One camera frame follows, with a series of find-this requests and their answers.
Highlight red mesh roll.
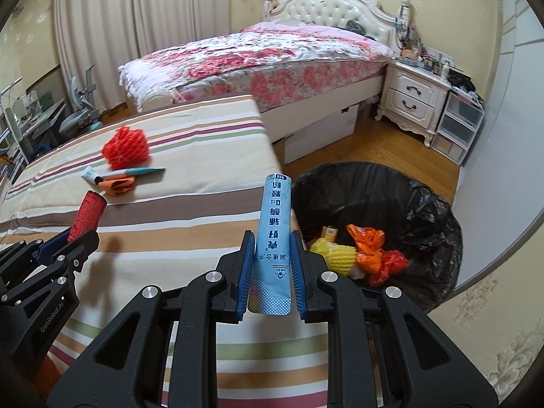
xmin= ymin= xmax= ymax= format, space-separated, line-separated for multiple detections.
xmin=68 ymin=191 xmax=107 ymax=241

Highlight red plastic bag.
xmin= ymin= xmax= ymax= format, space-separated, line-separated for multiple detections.
xmin=368 ymin=251 xmax=409 ymax=286

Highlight orange paper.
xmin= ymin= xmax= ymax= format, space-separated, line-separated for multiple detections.
xmin=98 ymin=176 xmax=136 ymax=196

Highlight yellow foam fruit net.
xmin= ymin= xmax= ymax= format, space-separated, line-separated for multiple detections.
xmin=310 ymin=238 xmax=358 ymax=276

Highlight orange plastic snack bag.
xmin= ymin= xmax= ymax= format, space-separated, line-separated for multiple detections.
xmin=347 ymin=225 xmax=386 ymax=274

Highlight light blue sachet stick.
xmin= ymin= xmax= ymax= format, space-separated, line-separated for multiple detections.
xmin=248 ymin=173 xmax=291 ymax=316

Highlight black lined trash bin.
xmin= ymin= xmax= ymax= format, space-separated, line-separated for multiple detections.
xmin=291 ymin=162 xmax=463 ymax=312

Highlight small white ointment tube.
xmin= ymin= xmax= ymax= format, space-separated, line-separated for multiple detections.
xmin=80 ymin=166 xmax=103 ymax=185

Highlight white desk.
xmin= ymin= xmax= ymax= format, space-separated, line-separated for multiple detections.
xmin=1 ymin=91 xmax=67 ymax=154

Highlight red foam fruit net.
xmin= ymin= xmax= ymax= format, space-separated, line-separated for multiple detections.
xmin=101 ymin=126 xmax=149 ymax=170

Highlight grey desk chair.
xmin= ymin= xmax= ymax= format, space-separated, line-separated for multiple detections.
xmin=59 ymin=65 xmax=102 ymax=139

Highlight white underbed storage box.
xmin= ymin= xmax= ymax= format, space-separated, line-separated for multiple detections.
xmin=284 ymin=105 xmax=359 ymax=164

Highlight clear plastic drawer unit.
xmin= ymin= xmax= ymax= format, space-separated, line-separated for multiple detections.
xmin=430 ymin=87 xmax=485 ymax=166

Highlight beige curtains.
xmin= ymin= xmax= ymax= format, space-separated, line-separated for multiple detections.
xmin=53 ymin=0 xmax=231 ymax=111

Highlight white two-drawer nightstand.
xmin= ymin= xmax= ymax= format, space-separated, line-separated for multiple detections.
xmin=375 ymin=60 xmax=452 ymax=148

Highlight floral quilt bed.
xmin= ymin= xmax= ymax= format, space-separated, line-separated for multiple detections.
xmin=118 ymin=22 xmax=394 ymax=113

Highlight white tufted headboard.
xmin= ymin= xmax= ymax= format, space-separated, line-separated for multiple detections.
xmin=263 ymin=0 xmax=411 ymax=49

